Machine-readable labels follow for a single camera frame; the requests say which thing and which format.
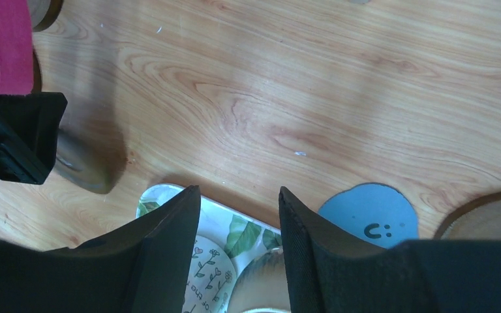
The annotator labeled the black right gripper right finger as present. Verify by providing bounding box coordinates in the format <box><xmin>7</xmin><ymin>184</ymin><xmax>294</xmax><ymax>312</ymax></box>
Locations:
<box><xmin>279</xmin><ymin>187</ymin><xmax>501</xmax><ymax>312</ymax></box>

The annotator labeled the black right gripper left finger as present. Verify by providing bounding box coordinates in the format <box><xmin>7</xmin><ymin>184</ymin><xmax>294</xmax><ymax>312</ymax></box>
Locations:
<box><xmin>0</xmin><ymin>186</ymin><xmax>201</xmax><ymax>312</ymax></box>

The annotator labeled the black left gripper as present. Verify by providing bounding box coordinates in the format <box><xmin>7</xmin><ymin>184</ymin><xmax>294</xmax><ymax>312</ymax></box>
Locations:
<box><xmin>0</xmin><ymin>92</ymin><xmax>67</xmax><ymax>185</ymax></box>

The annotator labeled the blue coaster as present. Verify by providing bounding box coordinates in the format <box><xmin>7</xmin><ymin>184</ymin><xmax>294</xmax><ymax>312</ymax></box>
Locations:
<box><xmin>318</xmin><ymin>183</ymin><xmax>419</xmax><ymax>248</ymax></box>

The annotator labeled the plain dark brown coaster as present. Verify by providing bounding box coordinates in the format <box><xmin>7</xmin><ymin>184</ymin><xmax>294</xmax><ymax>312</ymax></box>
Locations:
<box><xmin>54</xmin><ymin>128</ymin><xmax>126</xmax><ymax>194</ymax></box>

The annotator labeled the floral white serving tray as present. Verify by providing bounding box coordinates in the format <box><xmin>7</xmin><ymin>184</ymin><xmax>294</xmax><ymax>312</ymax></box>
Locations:
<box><xmin>136</xmin><ymin>183</ymin><xmax>282</xmax><ymax>313</ymax></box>

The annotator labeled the dark wooden coaster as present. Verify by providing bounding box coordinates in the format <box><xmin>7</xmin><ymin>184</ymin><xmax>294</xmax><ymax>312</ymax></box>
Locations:
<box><xmin>434</xmin><ymin>192</ymin><xmax>501</xmax><ymax>241</ymax></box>

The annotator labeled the ringed brown coaster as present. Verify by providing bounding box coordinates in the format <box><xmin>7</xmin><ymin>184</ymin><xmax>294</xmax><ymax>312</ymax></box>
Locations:
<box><xmin>27</xmin><ymin>0</ymin><xmax>63</xmax><ymax>32</ymax></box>

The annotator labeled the beige ceramic mug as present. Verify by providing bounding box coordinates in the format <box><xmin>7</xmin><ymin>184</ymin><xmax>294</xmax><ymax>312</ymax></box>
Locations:
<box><xmin>227</xmin><ymin>248</ymin><xmax>291</xmax><ymax>312</ymax></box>

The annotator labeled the magenta cloth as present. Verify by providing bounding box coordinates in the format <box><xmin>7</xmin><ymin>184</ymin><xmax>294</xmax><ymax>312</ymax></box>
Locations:
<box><xmin>0</xmin><ymin>0</ymin><xmax>34</xmax><ymax>95</ymax></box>

